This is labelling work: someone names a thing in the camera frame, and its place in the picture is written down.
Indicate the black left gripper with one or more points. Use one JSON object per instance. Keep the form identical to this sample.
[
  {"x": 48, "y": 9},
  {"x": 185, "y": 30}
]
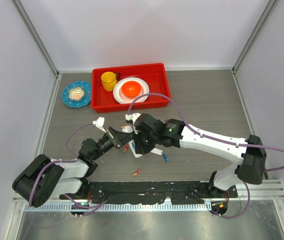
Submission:
[{"x": 119, "y": 138}]

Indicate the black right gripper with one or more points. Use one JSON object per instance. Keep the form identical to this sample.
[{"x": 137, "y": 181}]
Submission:
[{"x": 140, "y": 148}]

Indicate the white air conditioner remote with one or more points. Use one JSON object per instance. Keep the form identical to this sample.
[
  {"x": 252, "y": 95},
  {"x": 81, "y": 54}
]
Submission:
[{"x": 131, "y": 143}]

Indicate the white battery cover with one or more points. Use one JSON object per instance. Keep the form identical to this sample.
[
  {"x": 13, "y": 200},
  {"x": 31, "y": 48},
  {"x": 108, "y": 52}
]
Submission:
[{"x": 157, "y": 151}]

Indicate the blue battery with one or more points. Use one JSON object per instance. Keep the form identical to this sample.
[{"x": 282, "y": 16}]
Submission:
[{"x": 165, "y": 158}]

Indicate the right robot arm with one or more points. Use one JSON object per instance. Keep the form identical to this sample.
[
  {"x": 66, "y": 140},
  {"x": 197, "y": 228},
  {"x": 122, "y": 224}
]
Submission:
[{"x": 246, "y": 154}]

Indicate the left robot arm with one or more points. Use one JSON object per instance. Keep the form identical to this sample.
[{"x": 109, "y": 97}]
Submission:
[{"x": 45, "y": 177}]

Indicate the orange battery left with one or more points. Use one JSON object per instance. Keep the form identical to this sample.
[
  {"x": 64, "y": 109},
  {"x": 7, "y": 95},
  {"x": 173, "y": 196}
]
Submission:
[{"x": 137, "y": 172}]

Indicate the white plate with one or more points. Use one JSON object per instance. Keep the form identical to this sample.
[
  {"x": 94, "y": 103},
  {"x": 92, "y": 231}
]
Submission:
[{"x": 118, "y": 95}]

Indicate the orange bowl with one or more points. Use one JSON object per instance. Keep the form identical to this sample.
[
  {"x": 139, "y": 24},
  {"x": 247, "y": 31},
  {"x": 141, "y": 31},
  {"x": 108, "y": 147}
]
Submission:
[{"x": 131, "y": 89}]

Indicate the red plastic tray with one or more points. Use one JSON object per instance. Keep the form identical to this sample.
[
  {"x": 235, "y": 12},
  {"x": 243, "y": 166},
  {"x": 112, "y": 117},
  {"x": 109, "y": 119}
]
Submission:
[{"x": 153, "y": 74}]

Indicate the yellow mug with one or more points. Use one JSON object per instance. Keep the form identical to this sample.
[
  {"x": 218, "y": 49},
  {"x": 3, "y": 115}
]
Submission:
[{"x": 109, "y": 80}]

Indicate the blue dotted plate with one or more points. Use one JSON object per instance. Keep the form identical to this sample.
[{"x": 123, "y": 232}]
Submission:
[{"x": 84, "y": 101}]

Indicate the small patterned bowl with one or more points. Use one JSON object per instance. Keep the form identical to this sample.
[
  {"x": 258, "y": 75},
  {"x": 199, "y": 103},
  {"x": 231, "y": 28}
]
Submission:
[{"x": 76, "y": 94}]

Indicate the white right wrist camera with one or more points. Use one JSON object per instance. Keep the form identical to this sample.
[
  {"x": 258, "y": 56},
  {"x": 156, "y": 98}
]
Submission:
[{"x": 131, "y": 118}]

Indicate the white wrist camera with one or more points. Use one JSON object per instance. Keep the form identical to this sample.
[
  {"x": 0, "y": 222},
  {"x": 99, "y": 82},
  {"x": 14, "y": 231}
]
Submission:
[
  {"x": 131, "y": 118},
  {"x": 99, "y": 123}
]

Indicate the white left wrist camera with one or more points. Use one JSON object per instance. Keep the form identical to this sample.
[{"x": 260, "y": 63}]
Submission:
[{"x": 99, "y": 123}]

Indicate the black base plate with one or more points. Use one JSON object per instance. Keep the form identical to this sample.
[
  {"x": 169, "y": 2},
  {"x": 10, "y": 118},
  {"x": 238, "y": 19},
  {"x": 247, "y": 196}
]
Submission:
[{"x": 152, "y": 192}]

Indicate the white cable duct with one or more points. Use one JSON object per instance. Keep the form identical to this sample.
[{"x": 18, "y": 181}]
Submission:
[{"x": 167, "y": 206}]

